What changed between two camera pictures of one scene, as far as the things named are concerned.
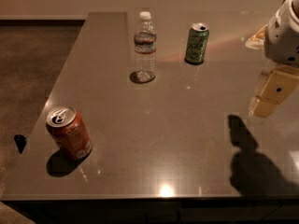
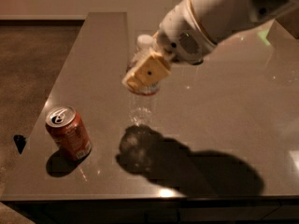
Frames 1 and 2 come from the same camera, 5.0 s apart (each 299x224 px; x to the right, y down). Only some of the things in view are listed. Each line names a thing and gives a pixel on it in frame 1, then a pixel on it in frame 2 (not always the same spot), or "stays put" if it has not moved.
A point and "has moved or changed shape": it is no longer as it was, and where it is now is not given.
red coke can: (69, 132) stays put
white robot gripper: (282, 40) to (179, 39)
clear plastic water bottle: (145, 40) has moved or changed shape
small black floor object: (20, 142) stays put
